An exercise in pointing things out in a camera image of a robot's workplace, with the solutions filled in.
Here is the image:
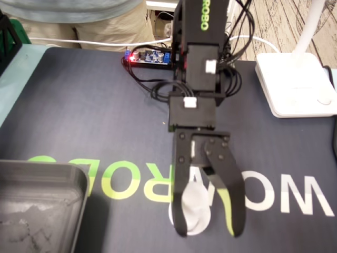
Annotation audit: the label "black metal stand frame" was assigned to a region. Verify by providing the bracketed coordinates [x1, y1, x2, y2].
[0, 10, 23, 77]

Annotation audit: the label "thin black board wires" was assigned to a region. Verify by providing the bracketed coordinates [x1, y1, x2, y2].
[122, 44, 196, 103]

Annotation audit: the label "black plastic tray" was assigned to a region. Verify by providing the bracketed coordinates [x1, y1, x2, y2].
[0, 159, 90, 253]

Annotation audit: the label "blue circuit board red LED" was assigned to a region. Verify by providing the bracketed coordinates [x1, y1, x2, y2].
[124, 48, 173, 70]

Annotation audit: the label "person in teal shirt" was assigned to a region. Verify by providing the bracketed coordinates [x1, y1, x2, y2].
[0, 0, 175, 52]

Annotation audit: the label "white desk lamp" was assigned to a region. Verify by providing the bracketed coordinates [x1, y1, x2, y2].
[254, 0, 337, 119]

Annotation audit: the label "green object behind stand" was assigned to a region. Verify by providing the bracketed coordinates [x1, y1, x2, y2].
[0, 20, 31, 45]

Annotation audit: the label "black servo cable bundle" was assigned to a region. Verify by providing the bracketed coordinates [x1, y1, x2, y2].
[217, 0, 256, 98]

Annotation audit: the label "white flanged plastic cup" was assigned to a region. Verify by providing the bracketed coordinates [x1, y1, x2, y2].
[168, 183, 212, 236]

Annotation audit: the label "dark grey WOWROBO mat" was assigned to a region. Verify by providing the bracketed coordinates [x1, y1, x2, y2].
[0, 46, 337, 253]

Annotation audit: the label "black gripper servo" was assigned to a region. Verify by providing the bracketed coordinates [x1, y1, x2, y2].
[171, 128, 247, 238]

